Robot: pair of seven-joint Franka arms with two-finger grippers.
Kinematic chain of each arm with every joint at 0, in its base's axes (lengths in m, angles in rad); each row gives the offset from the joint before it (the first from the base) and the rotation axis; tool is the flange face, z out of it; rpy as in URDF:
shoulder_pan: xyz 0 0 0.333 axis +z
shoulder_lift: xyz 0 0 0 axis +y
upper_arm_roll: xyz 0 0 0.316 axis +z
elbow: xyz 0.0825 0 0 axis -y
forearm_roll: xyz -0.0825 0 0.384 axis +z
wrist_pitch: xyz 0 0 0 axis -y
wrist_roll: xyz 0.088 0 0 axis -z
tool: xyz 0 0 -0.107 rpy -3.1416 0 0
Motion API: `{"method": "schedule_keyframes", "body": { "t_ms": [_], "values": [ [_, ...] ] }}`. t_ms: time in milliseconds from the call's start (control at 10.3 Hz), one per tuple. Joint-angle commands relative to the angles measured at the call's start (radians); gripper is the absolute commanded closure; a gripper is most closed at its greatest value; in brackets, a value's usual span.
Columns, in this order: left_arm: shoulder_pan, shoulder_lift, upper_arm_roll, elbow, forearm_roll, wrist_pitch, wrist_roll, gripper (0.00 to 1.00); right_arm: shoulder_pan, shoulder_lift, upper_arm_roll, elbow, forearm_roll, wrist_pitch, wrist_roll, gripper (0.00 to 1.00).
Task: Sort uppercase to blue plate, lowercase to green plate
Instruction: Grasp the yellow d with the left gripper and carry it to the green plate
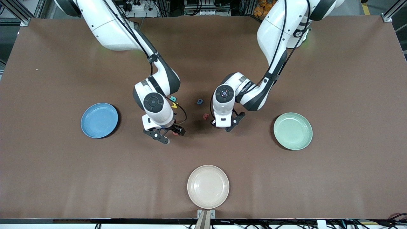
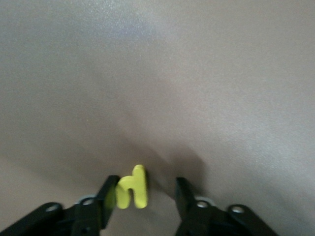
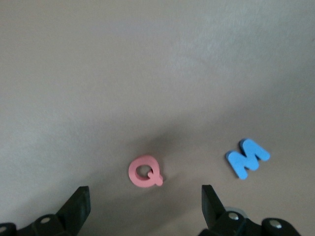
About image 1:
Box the blue plate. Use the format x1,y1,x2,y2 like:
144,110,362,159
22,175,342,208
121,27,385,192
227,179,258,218
81,102,119,139

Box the green plate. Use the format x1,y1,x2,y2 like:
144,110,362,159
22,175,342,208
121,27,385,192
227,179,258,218
273,112,313,150

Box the cream plate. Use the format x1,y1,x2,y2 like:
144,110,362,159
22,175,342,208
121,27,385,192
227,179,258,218
187,165,230,209

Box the brown table cover sheet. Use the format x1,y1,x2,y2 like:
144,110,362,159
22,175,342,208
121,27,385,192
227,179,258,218
0,15,407,220

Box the orange snack bags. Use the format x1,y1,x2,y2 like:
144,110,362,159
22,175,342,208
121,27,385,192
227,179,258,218
253,0,271,18

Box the white power strip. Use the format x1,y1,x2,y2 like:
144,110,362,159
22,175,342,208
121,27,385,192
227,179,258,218
122,0,159,18

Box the grey equipment box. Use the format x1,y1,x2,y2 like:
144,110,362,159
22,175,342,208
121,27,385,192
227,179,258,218
184,0,232,16

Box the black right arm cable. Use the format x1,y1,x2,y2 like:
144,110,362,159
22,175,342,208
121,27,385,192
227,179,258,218
102,0,187,125

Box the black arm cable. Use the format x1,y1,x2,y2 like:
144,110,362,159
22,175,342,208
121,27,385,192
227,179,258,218
242,0,312,96
102,0,187,125

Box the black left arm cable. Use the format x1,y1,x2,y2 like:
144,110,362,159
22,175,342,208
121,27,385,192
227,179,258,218
242,0,312,96

